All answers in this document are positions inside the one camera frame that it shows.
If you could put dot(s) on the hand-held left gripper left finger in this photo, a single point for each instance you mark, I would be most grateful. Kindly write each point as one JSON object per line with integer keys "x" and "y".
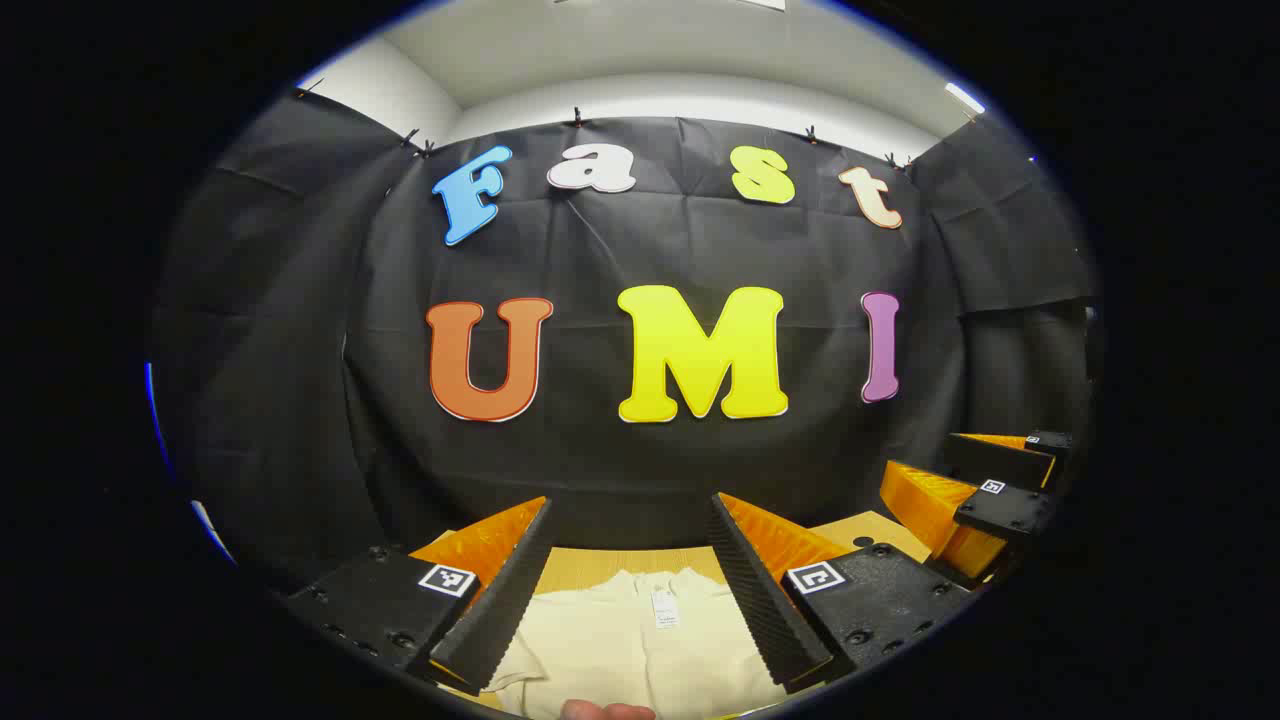
{"x": 500, "y": 610}

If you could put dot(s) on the ceiling light strip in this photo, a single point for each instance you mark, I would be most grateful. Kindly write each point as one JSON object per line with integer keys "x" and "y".
{"x": 965, "y": 98}

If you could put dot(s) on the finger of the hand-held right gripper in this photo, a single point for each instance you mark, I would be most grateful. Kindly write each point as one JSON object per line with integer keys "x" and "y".
{"x": 1000, "y": 465}
{"x": 1010, "y": 510}

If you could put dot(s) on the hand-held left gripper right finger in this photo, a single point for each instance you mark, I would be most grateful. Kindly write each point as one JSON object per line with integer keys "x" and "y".
{"x": 760, "y": 600}

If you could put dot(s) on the black backdrop cloth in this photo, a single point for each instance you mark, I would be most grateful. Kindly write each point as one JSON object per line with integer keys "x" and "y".
{"x": 650, "y": 250}

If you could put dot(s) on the cream sweatshirt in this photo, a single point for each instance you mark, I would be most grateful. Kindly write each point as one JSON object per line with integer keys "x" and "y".
{"x": 620, "y": 650}

